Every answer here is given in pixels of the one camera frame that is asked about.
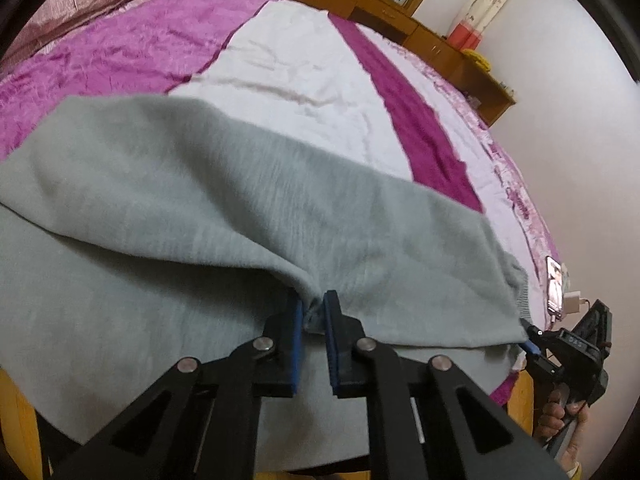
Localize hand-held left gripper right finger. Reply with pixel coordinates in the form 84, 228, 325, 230
322, 290, 571, 480

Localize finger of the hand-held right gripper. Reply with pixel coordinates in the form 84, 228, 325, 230
520, 317, 547, 342
523, 341, 566, 386

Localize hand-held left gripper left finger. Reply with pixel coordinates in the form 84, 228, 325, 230
50, 295, 306, 480

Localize grey pants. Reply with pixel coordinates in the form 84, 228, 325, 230
0, 94, 531, 473

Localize person's right hand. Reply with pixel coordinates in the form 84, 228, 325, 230
532, 385, 588, 461

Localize white charger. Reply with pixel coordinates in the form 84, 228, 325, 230
565, 292, 591, 316

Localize smartphone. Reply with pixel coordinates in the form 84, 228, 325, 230
544, 256, 568, 318

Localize purple and white striped blanket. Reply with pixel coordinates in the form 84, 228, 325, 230
0, 0, 568, 406

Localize pink checked quilt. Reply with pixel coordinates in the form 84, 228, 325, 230
0, 0, 166, 71

